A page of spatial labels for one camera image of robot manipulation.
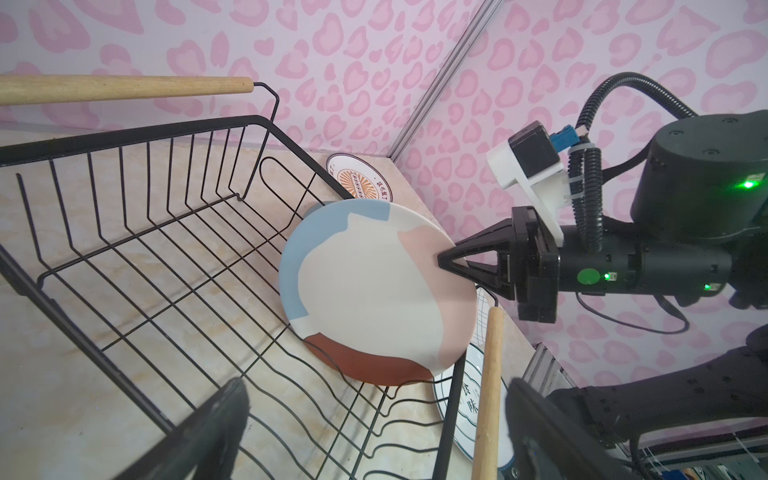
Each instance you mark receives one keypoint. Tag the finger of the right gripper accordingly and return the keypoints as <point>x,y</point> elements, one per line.
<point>494,278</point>
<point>495,239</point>

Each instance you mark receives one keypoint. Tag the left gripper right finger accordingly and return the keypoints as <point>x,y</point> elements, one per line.
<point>548,445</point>

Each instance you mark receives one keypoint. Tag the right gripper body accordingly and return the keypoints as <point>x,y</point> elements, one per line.
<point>530,267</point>

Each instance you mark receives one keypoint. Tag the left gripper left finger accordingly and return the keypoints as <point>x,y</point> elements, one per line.
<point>205,445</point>

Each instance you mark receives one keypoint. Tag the white plate black rim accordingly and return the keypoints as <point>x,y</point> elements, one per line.
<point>469,399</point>

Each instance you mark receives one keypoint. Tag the pastel abstract pattern plate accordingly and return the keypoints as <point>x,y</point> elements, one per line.
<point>360,285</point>

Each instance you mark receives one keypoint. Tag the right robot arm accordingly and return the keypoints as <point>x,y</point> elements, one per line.
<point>698,224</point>

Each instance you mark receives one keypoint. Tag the white plate orange sunburst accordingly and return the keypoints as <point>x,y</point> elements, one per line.
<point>358,177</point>

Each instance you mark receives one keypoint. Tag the black wire dish rack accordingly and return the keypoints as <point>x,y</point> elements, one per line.
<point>139,277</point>

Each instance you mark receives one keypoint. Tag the aluminium corner post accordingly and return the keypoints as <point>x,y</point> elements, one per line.
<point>445,74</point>

